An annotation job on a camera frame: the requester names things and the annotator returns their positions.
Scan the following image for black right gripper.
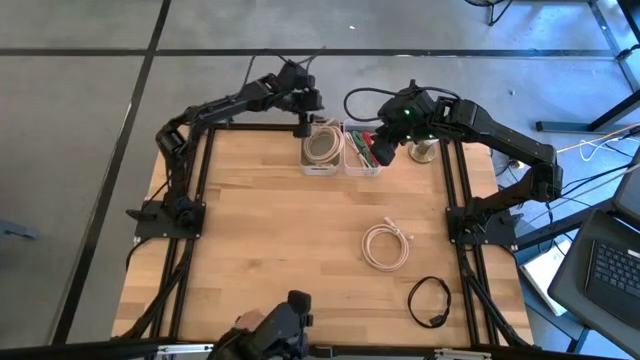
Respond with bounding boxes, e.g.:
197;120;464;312
370;98;441;167

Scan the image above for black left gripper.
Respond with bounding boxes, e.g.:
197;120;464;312
282;88;325;139

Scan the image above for green cable bundle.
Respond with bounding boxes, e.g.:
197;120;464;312
352;130;376;169

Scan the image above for small white cable bundle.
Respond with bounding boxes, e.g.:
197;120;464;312
345;130;370;169

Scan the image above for clear plastic bin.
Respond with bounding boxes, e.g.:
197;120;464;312
342;118;385;178

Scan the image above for grey plastic bin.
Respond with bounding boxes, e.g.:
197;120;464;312
298;119;345;177

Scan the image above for white flat box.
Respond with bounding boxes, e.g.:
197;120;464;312
519;238;572;317

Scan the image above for person's hand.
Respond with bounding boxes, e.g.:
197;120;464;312
235;308;267;332

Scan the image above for dark grey laptop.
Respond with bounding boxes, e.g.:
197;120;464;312
547;149;640;357

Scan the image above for black aluminium crossbar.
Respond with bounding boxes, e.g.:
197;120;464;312
0;339;640;360

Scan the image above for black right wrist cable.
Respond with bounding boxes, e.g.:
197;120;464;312
343;85;461;123

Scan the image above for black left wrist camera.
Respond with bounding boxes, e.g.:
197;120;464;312
276;60;316;91

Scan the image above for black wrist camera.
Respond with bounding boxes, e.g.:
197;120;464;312
394;79;436;119
276;60;316;91

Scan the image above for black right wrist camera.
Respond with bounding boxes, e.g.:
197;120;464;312
394;79;436;119

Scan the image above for black aluminium table frame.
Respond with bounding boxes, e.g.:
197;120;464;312
112;122;536;351

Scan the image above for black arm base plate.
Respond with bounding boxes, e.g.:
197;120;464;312
446;205;521;247
125;199;207;240

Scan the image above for black desk leg frame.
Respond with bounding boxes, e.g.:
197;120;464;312
535;89;640;134
487;0;640;92

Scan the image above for white floor cable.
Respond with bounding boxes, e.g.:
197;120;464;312
578;134;640;162

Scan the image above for black floor cables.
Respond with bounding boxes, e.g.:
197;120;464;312
547;159;632;226

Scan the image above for black leader arm handle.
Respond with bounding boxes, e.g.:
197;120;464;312
207;289;315;360

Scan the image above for yellow floor cable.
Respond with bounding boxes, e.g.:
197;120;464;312
555;122;640;154

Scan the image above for silver metal bracket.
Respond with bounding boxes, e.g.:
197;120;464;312
157;343;215;356
433;348;492;360

